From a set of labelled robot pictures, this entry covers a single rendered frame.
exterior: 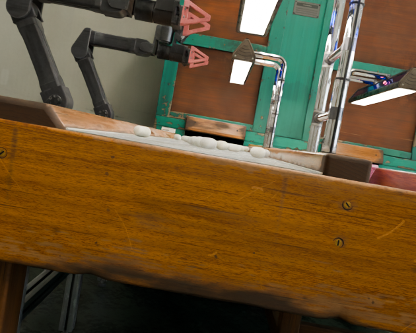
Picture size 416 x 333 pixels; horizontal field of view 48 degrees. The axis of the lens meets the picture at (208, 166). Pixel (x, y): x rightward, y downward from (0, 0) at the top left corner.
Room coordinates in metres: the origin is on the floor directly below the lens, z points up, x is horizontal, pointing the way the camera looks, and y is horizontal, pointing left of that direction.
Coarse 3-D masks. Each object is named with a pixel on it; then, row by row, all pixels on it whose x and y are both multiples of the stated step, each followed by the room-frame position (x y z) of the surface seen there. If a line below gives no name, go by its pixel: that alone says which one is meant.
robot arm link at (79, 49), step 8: (88, 32) 1.84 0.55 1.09; (96, 32) 1.86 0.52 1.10; (80, 40) 1.84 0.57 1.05; (88, 40) 1.84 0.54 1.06; (96, 40) 1.86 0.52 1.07; (104, 40) 1.86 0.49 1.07; (112, 40) 1.86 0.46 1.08; (120, 40) 1.86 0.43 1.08; (128, 40) 1.86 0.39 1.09; (136, 40) 1.86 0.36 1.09; (144, 40) 1.86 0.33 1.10; (72, 48) 1.84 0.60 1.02; (80, 48) 1.84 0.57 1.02; (112, 48) 1.88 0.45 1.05; (120, 48) 1.87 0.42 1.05; (128, 48) 1.86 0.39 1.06; (136, 48) 1.86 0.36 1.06; (80, 56) 1.84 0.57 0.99; (144, 56) 1.91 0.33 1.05
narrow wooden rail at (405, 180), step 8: (376, 168) 1.31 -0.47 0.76; (384, 168) 1.26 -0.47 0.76; (376, 176) 1.30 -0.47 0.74; (384, 176) 1.24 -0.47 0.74; (392, 176) 1.19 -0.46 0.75; (400, 176) 1.14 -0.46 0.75; (408, 176) 1.09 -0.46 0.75; (376, 184) 1.29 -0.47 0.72; (384, 184) 1.23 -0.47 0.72; (392, 184) 1.18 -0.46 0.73; (400, 184) 1.13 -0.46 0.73; (408, 184) 1.08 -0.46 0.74
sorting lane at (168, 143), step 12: (84, 132) 0.54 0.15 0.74; (96, 132) 0.62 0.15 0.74; (108, 132) 0.74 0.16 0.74; (156, 144) 0.55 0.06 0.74; (168, 144) 0.66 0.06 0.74; (180, 144) 0.85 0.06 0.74; (216, 156) 0.54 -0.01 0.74; (228, 156) 0.59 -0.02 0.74; (240, 156) 0.73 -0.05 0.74; (288, 168) 0.54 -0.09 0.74; (300, 168) 0.60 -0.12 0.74
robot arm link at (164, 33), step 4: (156, 28) 1.87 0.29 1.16; (160, 28) 1.87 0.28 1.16; (164, 28) 1.87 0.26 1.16; (168, 28) 1.87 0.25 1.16; (156, 32) 1.87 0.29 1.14; (160, 32) 1.87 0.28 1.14; (164, 32) 1.86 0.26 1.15; (168, 32) 1.87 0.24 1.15; (172, 32) 1.88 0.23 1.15; (156, 36) 1.87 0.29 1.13; (160, 36) 1.87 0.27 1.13; (164, 36) 1.86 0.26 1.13; (168, 36) 1.87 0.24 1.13; (172, 36) 1.88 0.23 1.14; (156, 40) 1.90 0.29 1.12; (164, 40) 1.87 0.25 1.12; (168, 40) 1.87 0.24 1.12; (140, 44) 1.85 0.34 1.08; (144, 44) 1.85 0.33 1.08; (148, 44) 1.85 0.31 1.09; (152, 44) 1.85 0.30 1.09; (140, 48) 1.85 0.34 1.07; (144, 48) 1.85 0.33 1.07; (148, 48) 1.85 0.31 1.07; (152, 48) 1.85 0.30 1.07; (152, 52) 1.85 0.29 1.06
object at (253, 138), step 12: (156, 120) 2.35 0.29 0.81; (168, 120) 2.35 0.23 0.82; (180, 120) 2.35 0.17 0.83; (180, 132) 2.35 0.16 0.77; (192, 132) 2.50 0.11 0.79; (252, 132) 2.34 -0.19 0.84; (240, 144) 2.50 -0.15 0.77; (276, 144) 2.34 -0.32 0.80; (288, 144) 2.34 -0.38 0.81; (300, 144) 2.34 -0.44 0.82; (384, 156) 2.34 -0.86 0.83; (396, 168) 2.34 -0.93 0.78; (408, 168) 2.33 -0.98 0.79
